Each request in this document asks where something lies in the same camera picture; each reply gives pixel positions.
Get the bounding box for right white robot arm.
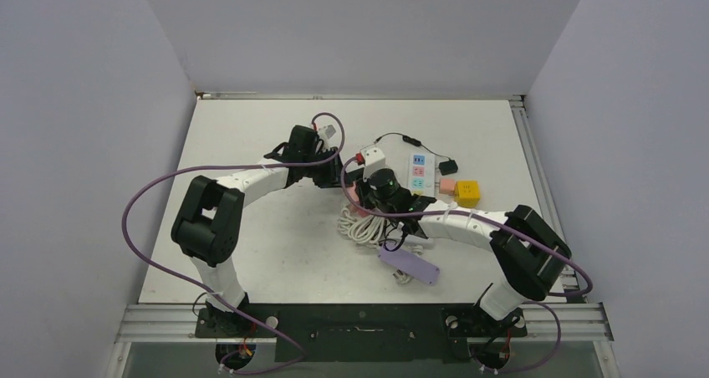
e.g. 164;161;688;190
354;168;572;335

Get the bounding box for white cord of pink cube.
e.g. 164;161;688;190
336;204;398;249

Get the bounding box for purple power strip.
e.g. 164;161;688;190
378;246;440;285

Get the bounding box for yellow cube plug adapter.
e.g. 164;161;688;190
453;181;481;208

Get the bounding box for white multi-socket power strip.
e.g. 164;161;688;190
406;151;436;197

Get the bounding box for pink cube socket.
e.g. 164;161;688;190
345;183;370;217

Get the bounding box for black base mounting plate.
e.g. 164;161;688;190
194;304;528;364

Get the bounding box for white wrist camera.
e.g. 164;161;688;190
317;125;336;151
355;145;386;181

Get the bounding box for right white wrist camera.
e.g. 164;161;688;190
355;145;386;181

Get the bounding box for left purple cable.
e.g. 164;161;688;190
120;111;347;375

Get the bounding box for white flat power strip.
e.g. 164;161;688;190
403;236;436;252

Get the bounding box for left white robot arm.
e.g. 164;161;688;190
171;125;343;336

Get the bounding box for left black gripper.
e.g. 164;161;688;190
302;148;350;190

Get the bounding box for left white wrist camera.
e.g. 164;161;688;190
317;125;336;151

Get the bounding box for black plug adapter with cable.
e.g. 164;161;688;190
374;131;460;177

